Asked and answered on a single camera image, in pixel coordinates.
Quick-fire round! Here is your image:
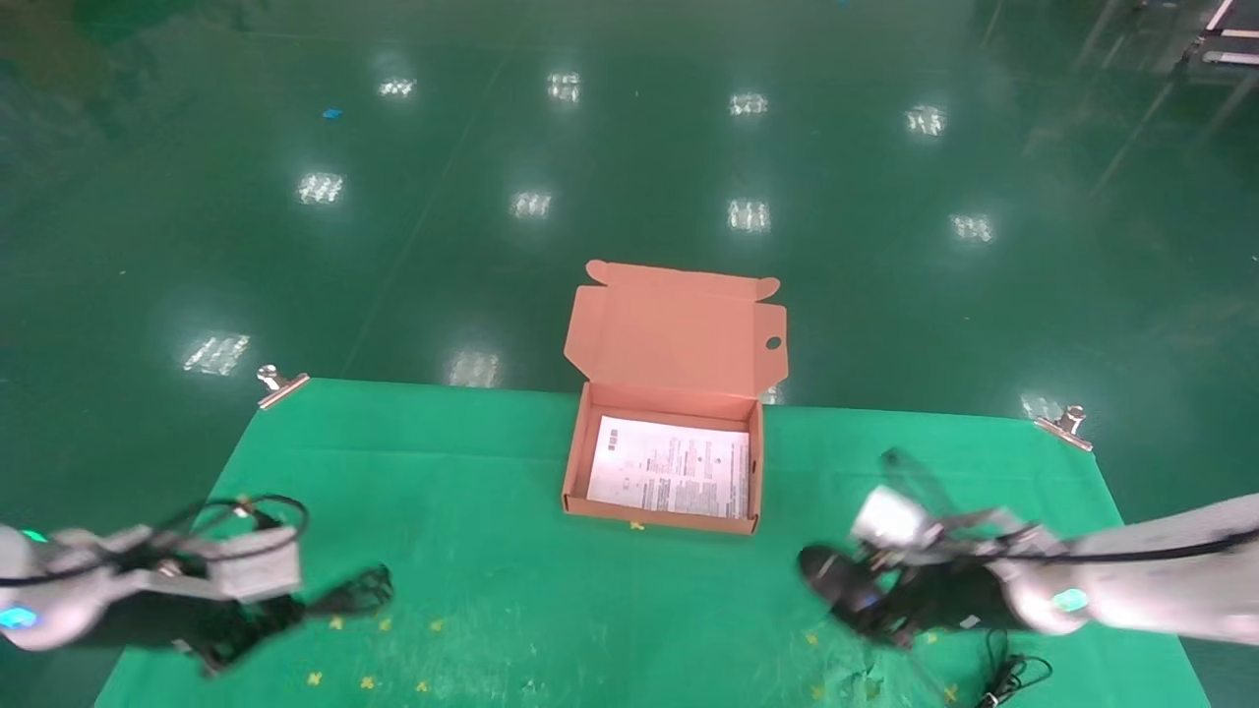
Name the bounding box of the black data cable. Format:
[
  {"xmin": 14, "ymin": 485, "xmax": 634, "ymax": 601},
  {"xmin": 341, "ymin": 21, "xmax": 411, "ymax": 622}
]
[{"xmin": 305, "ymin": 563, "xmax": 394, "ymax": 618}]

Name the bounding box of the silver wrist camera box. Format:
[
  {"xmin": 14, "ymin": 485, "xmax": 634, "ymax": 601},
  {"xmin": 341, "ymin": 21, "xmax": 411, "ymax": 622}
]
[
  {"xmin": 202, "ymin": 529, "xmax": 302, "ymax": 603},
  {"xmin": 851, "ymin": 485, "xmax": 950, "ymax": 552}
]

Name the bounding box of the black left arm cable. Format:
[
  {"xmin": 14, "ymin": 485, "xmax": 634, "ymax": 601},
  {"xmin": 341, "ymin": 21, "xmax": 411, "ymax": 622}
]
[{"xmin": 148, "ymin": 495, "xmax": 311, "ymax": 571}]

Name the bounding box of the orange cardboard box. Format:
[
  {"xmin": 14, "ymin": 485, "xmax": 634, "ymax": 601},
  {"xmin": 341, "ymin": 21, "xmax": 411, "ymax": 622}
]
[{"xmin": 562, "ymin": 261, "xmax": 789, "ymax": 537}]

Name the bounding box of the black wired computer mouse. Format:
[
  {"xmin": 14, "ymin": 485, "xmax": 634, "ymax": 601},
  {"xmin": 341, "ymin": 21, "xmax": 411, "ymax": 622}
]
[{"xmin": 799, "ymin": 546, "xmax": 1053, "ymax": 708}]

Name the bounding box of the white printed paper sheet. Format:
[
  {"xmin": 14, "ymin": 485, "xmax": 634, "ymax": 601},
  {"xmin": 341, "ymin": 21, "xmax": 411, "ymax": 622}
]
[{"xmin": 587, "ymin": 416, "xmax": 750, "ymax": 520}]

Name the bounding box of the green table mat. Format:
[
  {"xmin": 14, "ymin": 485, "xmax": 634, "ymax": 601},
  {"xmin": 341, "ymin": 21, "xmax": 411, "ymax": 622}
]
[{"xmin": 93, "ymin": 379, "xmax": 1211, "ymax": 708}]

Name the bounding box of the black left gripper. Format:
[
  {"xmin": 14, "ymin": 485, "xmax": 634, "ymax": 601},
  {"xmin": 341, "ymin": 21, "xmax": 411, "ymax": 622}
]
[{"xmin": 148, "ymin": 593, "xmax": 308, "ymax": 678}]

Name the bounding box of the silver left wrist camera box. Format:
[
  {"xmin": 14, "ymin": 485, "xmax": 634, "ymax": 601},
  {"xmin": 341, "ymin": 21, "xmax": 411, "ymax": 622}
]
[{"xmin": 202, "ymin": 529, "xmax": 302, "ymax": 603}]

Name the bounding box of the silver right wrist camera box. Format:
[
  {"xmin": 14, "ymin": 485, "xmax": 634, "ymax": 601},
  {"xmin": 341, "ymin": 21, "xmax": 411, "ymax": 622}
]
[{"xmin": 851, "ymin": 485, "xmax": 950, "ymax": 552}]

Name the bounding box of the silver binder clip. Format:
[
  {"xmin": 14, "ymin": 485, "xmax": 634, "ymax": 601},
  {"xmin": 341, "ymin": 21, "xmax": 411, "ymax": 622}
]
[
  {"xmin": 1033, "ymin": 403, "xmax": 1094, "ymax": 452},
  {"xmin": 256, "ymin": 366, "xmax": 310, "ymax": 410}
]

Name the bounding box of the metal frame structure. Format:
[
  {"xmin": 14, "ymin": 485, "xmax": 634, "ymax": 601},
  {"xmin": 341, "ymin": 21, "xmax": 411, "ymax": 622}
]
[{"xmin": 1175, "ymin": 0, "xmax": 1259, "ymax": 68}]

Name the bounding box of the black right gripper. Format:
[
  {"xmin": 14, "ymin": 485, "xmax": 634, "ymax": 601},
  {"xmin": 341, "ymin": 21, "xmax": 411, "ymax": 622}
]
[{"xmin": 875, "ymin": 560, "xmax": 1029, "ymax": 642}]

